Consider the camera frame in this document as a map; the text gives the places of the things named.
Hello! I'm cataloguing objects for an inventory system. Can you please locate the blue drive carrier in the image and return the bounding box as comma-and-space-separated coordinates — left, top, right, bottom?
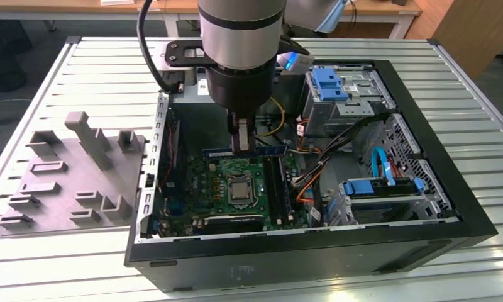
313, 67, 346, 102

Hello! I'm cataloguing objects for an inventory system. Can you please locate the green motherboard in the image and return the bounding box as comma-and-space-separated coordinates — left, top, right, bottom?
184, 150, 315, 235

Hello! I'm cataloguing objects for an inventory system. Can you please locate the wooden cabinet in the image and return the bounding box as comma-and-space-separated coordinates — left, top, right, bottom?
402, 0, 503, 81

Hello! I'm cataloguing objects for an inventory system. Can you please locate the black wire bundle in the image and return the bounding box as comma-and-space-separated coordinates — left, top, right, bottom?
293, 113, 389, 188

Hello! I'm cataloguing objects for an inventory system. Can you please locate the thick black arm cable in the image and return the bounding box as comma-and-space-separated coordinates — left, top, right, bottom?
137, 0, 173, 94

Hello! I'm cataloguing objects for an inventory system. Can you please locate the yellow wire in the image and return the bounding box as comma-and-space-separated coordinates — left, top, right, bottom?
255, 97, 286, 138

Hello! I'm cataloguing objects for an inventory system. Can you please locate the hard disk in blue carrier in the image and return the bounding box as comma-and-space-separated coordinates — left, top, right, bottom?
342, 177, 425, 198

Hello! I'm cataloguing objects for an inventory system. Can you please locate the grey parts rack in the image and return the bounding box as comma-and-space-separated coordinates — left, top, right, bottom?
0, 111, 150, 237

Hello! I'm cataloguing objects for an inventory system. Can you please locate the silver disk bay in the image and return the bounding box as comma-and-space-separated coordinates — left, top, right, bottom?
325, 179, 461, 227

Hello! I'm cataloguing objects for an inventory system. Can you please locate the black CPU socket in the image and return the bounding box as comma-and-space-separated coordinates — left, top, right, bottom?
225, 173, 257, 211

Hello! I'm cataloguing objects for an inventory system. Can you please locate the grey power supply unit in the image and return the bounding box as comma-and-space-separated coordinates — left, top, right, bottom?
169, 70, 253, 155

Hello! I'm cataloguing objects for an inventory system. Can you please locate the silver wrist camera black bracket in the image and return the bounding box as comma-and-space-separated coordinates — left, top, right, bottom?
275, 52, 317, 72
157, 39, 206, 86

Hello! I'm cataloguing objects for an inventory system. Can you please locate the silver CPU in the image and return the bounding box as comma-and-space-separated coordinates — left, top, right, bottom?
229, 181, 253, 202

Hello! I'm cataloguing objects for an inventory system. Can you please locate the blue data wire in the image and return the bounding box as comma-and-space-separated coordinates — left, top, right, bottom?
370, 147, 398, 186

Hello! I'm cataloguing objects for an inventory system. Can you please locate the black graphics card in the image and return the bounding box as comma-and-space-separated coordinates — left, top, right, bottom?
201, 213, 266, 235

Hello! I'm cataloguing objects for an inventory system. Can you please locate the wooden desk white frame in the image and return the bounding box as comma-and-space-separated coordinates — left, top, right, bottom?
0, 0, 423, 40

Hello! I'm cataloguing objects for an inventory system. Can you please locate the silver drive cage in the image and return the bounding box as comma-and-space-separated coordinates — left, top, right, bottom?
303, 67, 398, 137

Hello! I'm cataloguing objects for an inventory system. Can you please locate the black PC case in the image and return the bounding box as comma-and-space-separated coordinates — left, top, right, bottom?
124, 58, 499, 295

